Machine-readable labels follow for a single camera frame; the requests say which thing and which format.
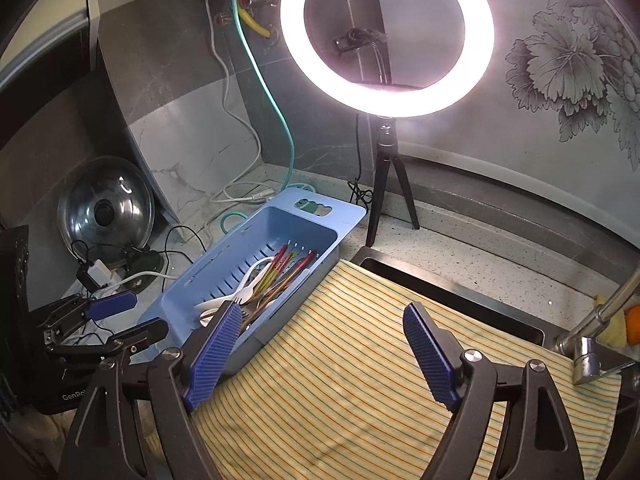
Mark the orange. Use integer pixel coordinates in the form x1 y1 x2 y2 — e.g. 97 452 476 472
622 305 640 346

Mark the metal pot lid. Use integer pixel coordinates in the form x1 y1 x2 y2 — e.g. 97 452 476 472
56 156 155 261

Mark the white charging cable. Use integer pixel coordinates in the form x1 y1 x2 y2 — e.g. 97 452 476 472
107 270 176 292

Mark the black gooseneck phone clip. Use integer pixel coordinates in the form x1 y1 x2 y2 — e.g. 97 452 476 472
334 26 392 86

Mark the chrome faucet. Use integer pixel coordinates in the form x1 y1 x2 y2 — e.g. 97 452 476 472
555 265 640 386

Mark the yellow sponge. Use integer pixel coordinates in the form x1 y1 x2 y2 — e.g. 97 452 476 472
592 295 628 346

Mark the blue plastic drain basket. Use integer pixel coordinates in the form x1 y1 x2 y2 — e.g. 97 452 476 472
136 189 368 376

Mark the white charger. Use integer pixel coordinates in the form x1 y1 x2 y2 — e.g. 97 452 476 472
75 260 113 288

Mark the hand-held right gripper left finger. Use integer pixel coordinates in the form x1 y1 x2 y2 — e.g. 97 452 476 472
65 300 244 480

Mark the stainless steel sink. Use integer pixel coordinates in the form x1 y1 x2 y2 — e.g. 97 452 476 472
350 255 640 361

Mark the yellow striped cloth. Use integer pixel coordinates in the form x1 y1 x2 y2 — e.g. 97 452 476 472
192 259 623 480

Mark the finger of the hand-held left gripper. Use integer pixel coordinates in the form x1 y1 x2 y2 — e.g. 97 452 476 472
37 291 139 333
44 317 169 361

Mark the white plastic fork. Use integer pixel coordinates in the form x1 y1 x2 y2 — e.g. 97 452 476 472
194 294 251 313

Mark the white ring light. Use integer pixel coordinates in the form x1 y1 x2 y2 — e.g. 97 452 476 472
279 0 496 120

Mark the thin black cable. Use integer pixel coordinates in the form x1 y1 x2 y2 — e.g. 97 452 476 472
161 225 211 281

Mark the teal hose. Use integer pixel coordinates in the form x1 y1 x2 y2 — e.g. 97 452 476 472
220 0 313 233

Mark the grape print wall panel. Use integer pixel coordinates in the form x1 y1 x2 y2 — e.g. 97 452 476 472
505 0 640 171

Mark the black ring light cable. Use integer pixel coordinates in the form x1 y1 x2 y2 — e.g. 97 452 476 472
345 112 373 211

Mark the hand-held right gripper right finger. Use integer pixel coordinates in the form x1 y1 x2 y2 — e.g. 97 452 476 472
401 301 586 480

